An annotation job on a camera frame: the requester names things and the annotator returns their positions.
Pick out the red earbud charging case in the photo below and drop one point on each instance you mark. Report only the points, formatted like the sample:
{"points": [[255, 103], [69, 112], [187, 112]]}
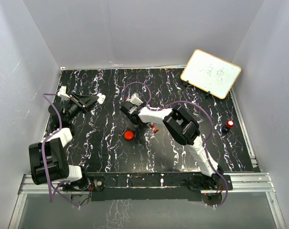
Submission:
{"points": [[128, 135]]}

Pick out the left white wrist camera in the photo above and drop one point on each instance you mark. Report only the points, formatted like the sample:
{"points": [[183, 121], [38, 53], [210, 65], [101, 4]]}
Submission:
{"points": [[62, 93]]}

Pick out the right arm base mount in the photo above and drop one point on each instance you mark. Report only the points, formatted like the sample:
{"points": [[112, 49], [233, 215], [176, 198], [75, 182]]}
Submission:
{"points": [[199, 182]]}

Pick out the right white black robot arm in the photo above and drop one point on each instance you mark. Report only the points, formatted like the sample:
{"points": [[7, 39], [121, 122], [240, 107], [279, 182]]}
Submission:
{"points": [[183, 128]]}

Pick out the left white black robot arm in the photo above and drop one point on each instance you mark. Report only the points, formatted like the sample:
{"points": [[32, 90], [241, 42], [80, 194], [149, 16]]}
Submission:
{"points": [[47, 158]]}

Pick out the small whiteboard yellow frame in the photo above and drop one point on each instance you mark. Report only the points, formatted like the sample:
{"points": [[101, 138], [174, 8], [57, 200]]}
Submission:
{"points": [[210, 73]]}

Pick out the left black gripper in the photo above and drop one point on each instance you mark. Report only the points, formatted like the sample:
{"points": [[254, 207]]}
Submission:
{"points": [[89, 102]]}

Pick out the aluminium front rail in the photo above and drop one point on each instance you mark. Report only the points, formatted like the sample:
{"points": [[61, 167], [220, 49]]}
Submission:
{"points": [[235, 182]]}

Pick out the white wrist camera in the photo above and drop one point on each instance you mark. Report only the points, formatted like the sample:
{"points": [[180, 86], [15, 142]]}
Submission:
{"points": [[135, 99], [62, 93]]}

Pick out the red emergency stop button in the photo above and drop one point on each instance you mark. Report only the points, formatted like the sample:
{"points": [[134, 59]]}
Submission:
{"points": [[227, 126]]}

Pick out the white earbud charging case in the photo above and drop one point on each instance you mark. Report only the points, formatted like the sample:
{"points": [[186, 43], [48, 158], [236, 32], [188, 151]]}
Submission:
{"points": [[101, 98]]}

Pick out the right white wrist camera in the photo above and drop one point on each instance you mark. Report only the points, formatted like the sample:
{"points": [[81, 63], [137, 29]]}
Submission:
{"points": [[135, 99]]}

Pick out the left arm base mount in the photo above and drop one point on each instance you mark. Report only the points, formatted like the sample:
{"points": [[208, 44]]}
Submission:
{"points": [[88, 183]]}

